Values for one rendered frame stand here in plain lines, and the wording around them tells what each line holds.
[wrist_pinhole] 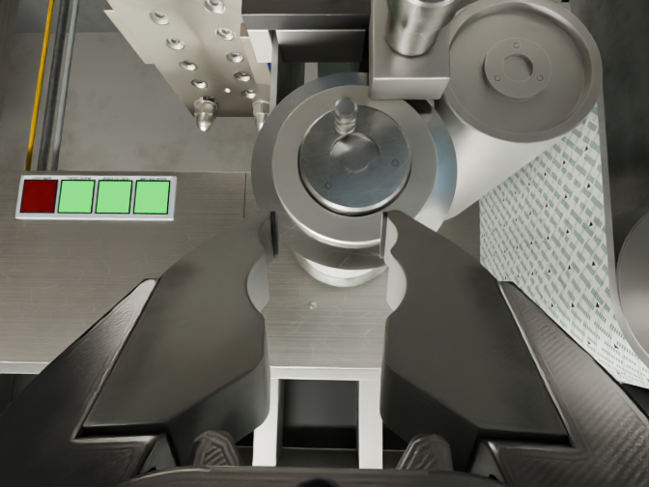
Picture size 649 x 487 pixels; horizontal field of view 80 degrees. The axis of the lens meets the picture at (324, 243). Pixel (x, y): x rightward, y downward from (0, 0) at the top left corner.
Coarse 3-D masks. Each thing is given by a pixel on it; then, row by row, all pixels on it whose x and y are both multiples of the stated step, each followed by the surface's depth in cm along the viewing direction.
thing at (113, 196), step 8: (104, 184) 62; (112, 184) 62; (120, 184) 62; (128, 184) 61; (104, 192) 61; (112, 192) 61; (120, 192) 61; (128, 192) 61; (104, 200) 61; (112, 200) 61; (120, 200) 61; (128, 200) 61; (104, 208) 61; (112, 208) 61; (120, 208) 61
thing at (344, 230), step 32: (320, 96) 28; (352, 96) 28; (288, 128) 27; (416, 128) 27; (288, 160) 27; (416, 160) 27; (288, 192) 27; (416, 192) 26; (320, 224) 26; (352, 224) 26
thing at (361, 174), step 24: (360, 120) 26; (384, 120) 26; (312, 144) 26; (336, 144) 26; (360, 144) 26; (384, 144) 26; (408, 144) 26; (312, 168) 26; (336, 168) 26; (360, 168) 26; (384, 168) 26; (408, 168) 26; (312, 192) 26; (336, 192) 26; (360, 192) 26; (384, 192) 25
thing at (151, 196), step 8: (144, 184) 61; (152, 184) 61; (160, 184) 61; (168, 184) 61; (136, 192) 61; (144, 192) 61; (152, 192) 61; (160, 192) 61; (136, 200) 61; (144, 200) 61; (152, 200) 61; (160, 200) 61; (136, 208) 61; (144, 208) 61; (152, 208) 61; (160, 208) 61
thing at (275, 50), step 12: (276, 36) 30; (276, 48) 30; (276, 60) 30; (276, 72) 30; (288, 72) 36; (300, 72) 49; (276, 84) 30; (288, 84) 37; (300, 84) 49; (276, 96) 30
